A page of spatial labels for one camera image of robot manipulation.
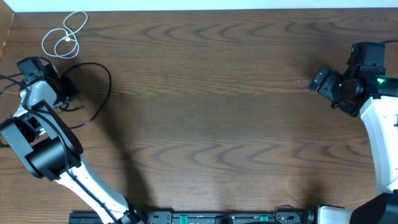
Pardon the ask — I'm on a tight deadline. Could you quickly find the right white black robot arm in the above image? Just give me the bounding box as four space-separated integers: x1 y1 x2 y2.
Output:
302 41 397 223

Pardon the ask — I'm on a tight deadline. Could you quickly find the white usb cable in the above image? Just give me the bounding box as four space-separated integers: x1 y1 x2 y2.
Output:
41 10 89 60

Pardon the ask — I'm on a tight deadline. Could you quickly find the black usb cable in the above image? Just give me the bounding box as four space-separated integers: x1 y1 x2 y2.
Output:
55 62 113 129
0 72 25 148

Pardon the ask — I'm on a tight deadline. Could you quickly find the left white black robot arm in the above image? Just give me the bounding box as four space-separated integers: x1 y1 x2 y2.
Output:
1 57 147 223

